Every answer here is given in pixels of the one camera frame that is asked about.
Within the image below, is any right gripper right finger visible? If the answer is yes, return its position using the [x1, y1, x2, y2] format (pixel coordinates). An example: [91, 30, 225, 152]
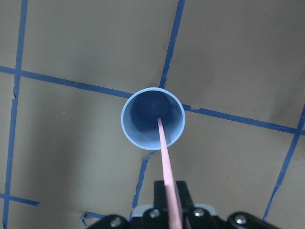
[176, 181, 194, 229]

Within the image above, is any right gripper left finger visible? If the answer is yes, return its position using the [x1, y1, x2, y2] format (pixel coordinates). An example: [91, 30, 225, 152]
[153, 180, 169, 229]

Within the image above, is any pink chopstick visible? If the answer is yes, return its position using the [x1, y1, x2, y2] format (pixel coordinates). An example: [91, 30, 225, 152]
[157, 118, 183, 229]

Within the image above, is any light blue plastic cup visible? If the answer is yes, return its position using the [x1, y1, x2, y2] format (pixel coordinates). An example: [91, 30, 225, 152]
[121, 87, 186, 151]

